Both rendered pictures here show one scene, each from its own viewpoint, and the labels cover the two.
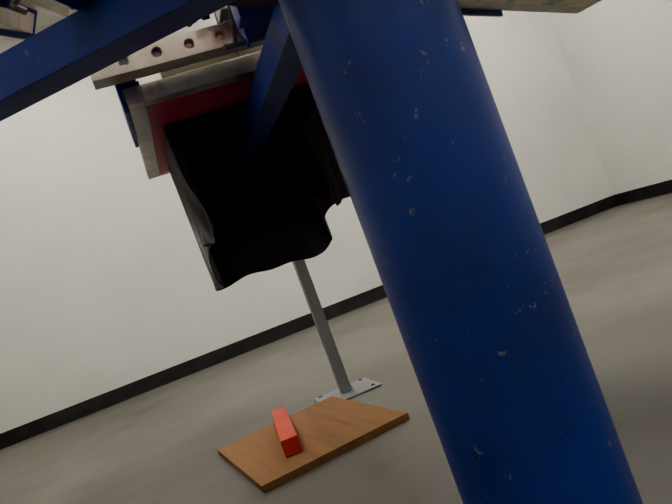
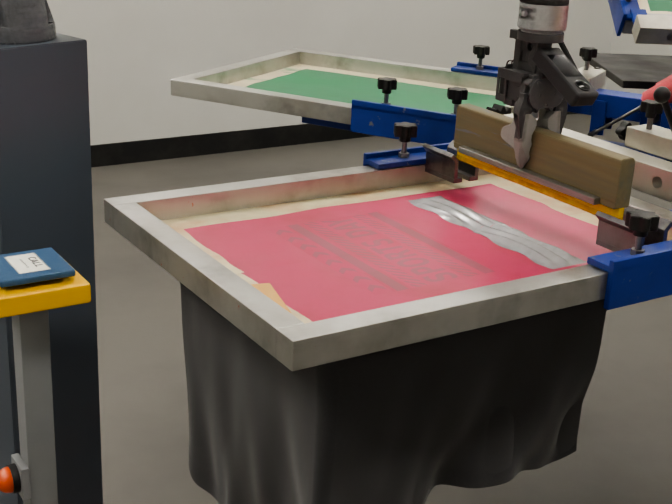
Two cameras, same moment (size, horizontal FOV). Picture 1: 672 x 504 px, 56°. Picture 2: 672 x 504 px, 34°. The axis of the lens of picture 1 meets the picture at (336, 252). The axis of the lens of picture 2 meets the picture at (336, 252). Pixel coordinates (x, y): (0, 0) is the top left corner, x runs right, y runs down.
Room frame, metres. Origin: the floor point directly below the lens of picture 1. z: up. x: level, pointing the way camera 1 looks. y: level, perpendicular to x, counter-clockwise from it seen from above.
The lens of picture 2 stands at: (2.41, 1.56, 1.50)
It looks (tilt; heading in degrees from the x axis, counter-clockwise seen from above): 20 degrees down; 251
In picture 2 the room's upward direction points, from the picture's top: 3 degrees clockwise
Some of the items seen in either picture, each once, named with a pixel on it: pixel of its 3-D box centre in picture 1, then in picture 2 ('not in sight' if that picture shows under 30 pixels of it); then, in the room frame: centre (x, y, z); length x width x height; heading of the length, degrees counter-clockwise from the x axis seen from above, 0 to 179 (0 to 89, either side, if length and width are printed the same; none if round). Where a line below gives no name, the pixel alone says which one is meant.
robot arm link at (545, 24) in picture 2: not in sight; (541, 18); (1.59, 0.05, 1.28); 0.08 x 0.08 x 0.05
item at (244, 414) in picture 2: (257, 208); (248, 412); (2.07, 0.19, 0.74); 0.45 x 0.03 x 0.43; 104
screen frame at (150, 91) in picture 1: (239, 114); (422, 231); (1.79, 0.12, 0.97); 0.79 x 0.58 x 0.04; 14
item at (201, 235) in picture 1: (197, 217); (465, 435); (1.79, 0.33, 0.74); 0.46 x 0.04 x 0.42; 14
